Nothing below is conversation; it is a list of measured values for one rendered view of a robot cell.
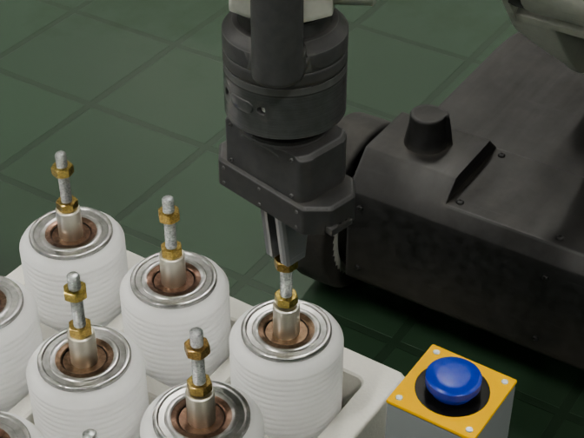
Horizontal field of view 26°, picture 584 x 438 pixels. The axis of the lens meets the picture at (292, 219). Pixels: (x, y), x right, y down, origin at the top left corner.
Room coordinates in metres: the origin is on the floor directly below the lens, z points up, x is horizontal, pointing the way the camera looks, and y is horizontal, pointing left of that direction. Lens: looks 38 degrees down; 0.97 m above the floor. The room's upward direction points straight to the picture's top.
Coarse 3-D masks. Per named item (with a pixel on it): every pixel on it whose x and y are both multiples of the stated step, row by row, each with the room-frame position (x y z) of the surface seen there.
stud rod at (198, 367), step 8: (192, 328) 0.68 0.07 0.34; (200, 328) 0.68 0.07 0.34; (192, 336) 0.67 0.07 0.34; (200, 336) 0.67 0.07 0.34; (192, 344) 0.67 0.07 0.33; (200, 344) 0.67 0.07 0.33; (192, 360) 0.67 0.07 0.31; (200, 360) 0.67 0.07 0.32; (192, 368) 0.68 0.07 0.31; (200, 368) 0.67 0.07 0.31; (192, 376) 0.68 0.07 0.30; (200, 376) 0.67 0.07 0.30; (200, 384) 0.67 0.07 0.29
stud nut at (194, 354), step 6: (186, 342) 0.68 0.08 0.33; (204, 342) 0.68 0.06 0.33; (186, 348) 0.67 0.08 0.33; (192, 348) 0.67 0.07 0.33; (198, 348) 0.67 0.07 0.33; (204, 348) 0.67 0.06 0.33; (186, 354) 0.67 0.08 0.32; (192, 354) 0.67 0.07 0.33; (198, 354) 0.67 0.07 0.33; (204, 354) 0.67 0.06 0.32; (198, 360) 0.67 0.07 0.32
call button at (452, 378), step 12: (444, 360) 0.66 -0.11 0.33; (456, 360) 0.66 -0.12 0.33; (432, 372) 0.65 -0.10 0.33; (444, 372) 0.65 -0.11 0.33; (456, 372) 0.65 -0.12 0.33; (468, 372) 0.65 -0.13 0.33; (480, 372) 0.65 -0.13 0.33; (432, 384) 0.64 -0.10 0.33; (444, 384) 0.63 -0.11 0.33; (456, 384) 0.63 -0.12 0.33; (468, 384) 0.63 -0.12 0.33; (480, 384) 0.64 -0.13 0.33; (444, 396) 0.63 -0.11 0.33; (456, 396) 0.63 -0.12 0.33; (468, 396) 0.63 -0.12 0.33
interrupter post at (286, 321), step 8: (296, 304) 0.77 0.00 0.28; (280, 312) 0.77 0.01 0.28; (288, 312) 0.77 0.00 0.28; (296, 312) 0.77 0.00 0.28; (280, 320) 0.77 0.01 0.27; (288, 320) 0.76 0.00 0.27; (296, 320) 0.77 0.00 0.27; (280, 328) 0.77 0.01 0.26; (288, 328) 0.76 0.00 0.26; (296, 328) 0.77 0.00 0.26; (280, 336) 0.77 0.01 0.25; (288, 336) 0.76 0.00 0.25; (296, 336) 0.77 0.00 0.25
